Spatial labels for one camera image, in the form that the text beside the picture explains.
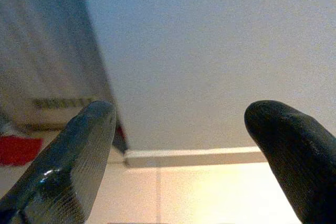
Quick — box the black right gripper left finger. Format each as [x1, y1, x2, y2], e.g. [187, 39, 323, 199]
[0, 100, 117, 224]

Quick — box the white skirting board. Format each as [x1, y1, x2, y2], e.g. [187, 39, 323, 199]
[123, 146, 267, 168]

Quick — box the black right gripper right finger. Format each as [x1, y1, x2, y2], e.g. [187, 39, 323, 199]
[244, 100, 336, 224]

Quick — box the red flat object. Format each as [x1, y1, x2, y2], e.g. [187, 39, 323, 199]
[0, 135, 44, 167]

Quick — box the grey flat panel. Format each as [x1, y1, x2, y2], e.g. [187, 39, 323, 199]
[0, 0, 130, 154]

